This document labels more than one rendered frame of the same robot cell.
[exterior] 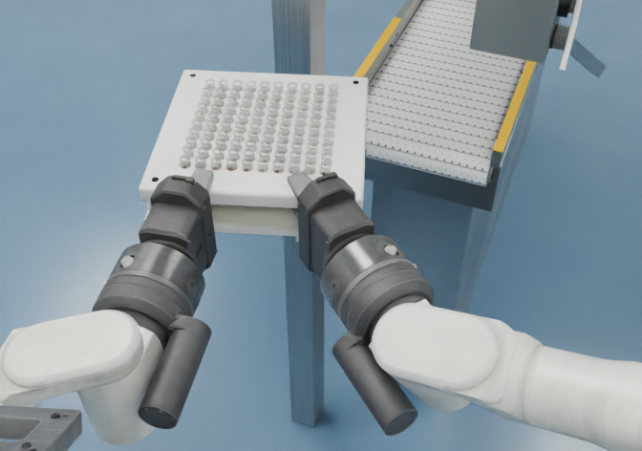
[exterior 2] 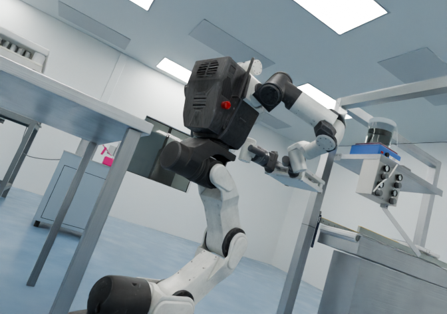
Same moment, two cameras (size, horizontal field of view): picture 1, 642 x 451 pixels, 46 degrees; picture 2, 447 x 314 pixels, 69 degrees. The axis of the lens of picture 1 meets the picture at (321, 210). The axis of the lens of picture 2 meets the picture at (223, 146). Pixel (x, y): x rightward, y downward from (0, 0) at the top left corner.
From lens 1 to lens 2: 1.52 m
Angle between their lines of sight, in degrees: 67
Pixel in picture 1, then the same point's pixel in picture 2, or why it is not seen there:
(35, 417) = not seen: hidden behind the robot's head
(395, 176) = (332, 242)
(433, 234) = (343, 287)
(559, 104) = not seen: outside the picture
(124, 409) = (246, 149)
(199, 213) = (275, 154)
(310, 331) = (287, 297)
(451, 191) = (346, 247)
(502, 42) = (362, 189)
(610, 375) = not seen: hidden behind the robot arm
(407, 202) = (338, 271)
